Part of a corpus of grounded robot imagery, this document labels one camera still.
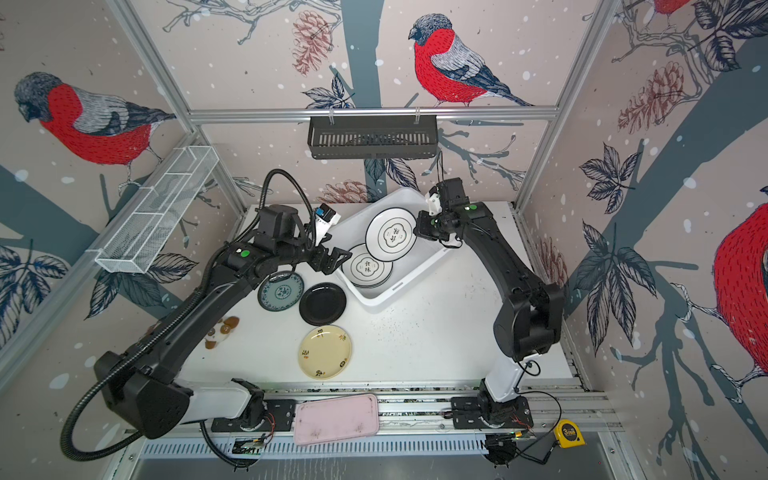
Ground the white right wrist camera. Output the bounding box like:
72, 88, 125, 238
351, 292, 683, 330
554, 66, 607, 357
425, 193, 442, 217

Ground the yellow tape measure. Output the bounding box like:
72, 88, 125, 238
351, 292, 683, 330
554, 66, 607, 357
554, 419, 586, 449

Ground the yellow plate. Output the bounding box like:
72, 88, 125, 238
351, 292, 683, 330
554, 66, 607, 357
298, 325, 352, 380

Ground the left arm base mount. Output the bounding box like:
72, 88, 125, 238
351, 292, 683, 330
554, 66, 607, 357
211, 378, 297, 433

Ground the horizontal aluminium rail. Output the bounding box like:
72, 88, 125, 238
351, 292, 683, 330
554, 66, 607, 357
187, 106, 561, 125

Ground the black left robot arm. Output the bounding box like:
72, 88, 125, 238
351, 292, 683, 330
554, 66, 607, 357
95, 204, 351, 439

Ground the aluminium frame post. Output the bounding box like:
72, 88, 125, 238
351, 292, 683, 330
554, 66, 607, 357
104, 0, 250, 212

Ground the white plate black rim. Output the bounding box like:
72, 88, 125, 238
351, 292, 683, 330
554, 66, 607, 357
365, 207, 416, 262
341, 244, 393, 288

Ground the pink pad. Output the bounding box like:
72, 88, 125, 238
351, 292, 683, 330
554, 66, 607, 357
293, 394, 380, 446

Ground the blue floral green plate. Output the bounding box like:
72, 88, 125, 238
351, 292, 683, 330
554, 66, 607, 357
258, 273, 305, 312

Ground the black hanging wire basket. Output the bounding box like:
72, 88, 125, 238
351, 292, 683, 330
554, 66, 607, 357
307, 115, 438, 160

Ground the black corrugated cable hose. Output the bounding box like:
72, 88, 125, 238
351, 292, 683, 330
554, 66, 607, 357
59, 168, 319, 463

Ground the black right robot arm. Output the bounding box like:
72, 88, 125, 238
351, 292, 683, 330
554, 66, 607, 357
414, 178, 565, 412

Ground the white mesh wire shelf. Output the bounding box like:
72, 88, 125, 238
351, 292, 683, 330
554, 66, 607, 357
95, 146, 219, 273

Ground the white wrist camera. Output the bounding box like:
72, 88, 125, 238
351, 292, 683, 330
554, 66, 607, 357
314, 203, 341, 246
425, 193, 442, 217

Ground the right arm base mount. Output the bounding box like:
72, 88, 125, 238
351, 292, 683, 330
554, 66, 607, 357
449, 380, 534, 430

